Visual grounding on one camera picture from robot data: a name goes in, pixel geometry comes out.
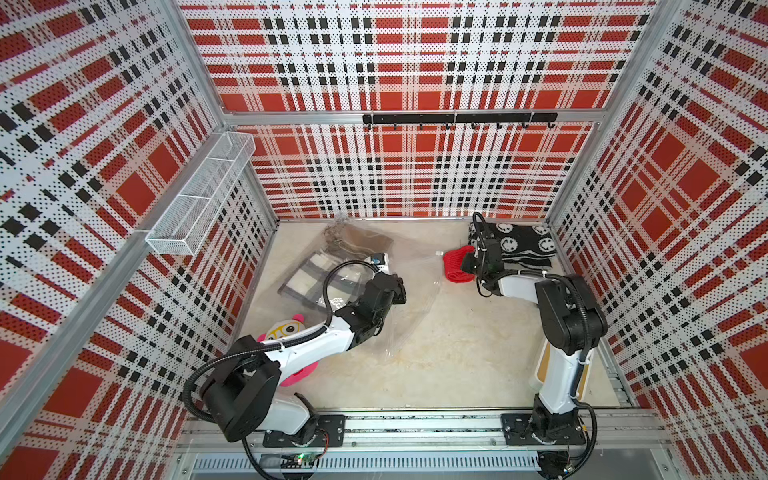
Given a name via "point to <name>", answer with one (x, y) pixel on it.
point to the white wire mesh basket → (183, 227)
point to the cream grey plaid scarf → (308, 282)
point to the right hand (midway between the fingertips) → (469, 254)
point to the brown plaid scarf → (356, 240)
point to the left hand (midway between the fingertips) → (401, 275)
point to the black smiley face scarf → (522, 244)
